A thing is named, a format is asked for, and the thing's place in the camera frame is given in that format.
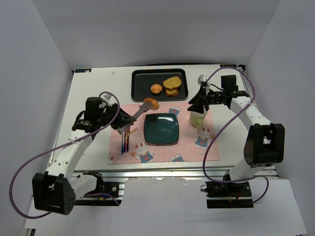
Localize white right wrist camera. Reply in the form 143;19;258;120
197;74;208;88

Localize pale yellow mug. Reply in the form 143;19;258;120
189;111;207;128

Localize silver metal tongs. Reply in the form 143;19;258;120
117;101;151;135

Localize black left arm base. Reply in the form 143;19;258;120
70;171;124;207

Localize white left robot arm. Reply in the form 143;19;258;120
32;97;136;215

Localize iridescent small spoon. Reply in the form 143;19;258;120
121;132;125;155

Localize sesame round bun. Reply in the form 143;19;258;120
144;98;159;110

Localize yellow bread slice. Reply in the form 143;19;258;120
163;76;182;89

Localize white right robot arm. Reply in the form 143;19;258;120
188;75;285;184

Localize iridescent large spoon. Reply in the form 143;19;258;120
123;130;127;153

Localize aluminium table frame rail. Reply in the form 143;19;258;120
70;166;280;180

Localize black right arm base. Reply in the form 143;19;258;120
200;181;253;209

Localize small round orange bun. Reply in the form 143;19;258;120
151;84;162;94

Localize pink bunny placemat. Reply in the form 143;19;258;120
108;102;216;164

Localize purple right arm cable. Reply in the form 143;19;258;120
202;66;269;204

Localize black baking tray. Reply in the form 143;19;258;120
131;68;189;102

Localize dark teal square plate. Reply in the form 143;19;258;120
144;113;179;145

